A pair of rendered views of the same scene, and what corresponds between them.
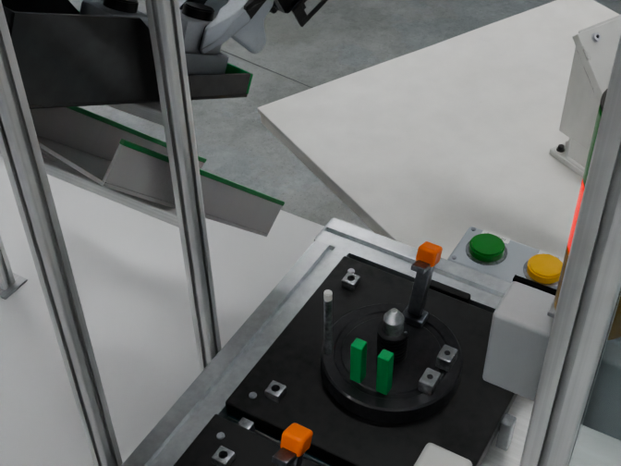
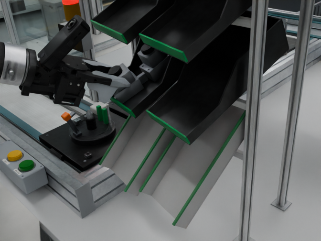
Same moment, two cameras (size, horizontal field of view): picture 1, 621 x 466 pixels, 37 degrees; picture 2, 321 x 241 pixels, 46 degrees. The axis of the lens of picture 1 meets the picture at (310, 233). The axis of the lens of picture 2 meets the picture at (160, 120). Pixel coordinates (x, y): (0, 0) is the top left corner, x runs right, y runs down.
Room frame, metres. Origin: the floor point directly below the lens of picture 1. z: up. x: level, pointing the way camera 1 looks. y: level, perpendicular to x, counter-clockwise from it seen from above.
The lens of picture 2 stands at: (1.49, 0.40, 1.59)
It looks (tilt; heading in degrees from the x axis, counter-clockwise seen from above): 31 degrees down; 196
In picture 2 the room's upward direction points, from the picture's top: 4 degrees counter-clockwise
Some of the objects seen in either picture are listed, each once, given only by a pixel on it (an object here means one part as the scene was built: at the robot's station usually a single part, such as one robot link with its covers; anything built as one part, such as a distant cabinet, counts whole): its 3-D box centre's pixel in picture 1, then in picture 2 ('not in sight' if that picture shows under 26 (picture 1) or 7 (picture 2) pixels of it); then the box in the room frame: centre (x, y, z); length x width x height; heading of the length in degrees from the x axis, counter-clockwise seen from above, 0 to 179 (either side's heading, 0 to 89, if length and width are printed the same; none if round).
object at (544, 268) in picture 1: (544, 271); (15, 156); (0.74, -0.26, 0.96); 0.04 x 0.04 x 0.02
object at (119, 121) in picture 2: (390, 372); (93, 135); (0.60, -0.08, 0.96); 0.24 x 0.24 x 0.02; 59
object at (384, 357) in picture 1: (384, 372); (99, 113); (0.55, -0.07, 1.01); 0.01 x 0.01 x 0.05; 59
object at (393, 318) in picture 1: (394, 320); (89, 113); (0.60, -0.08, 1.04); 0.02 x 0.02 x 0.03
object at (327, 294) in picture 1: (328, 323); (109, 117); (0.60, -0.02, 1.03); 0.01 x 0.01 x 0.08
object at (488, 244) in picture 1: (486, 250); (26, 166); (0.77, -0.20, 0.96); 0.04 x 0.04 x 0.02
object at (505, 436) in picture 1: (505, 432); not in sight; (0.53, -0.19, 0.95); 0.01 x 0.01 x 0.04; 59
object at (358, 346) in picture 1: (358, 361); (105, 115); (0.57, -0.04, 1.01); 0.01 x 0.01 x 0.05; 59
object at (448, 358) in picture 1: (446, 358); (77, 121); (0.58, -0.13, 1.00); 0.02 x 0.01 x 0.02; 149
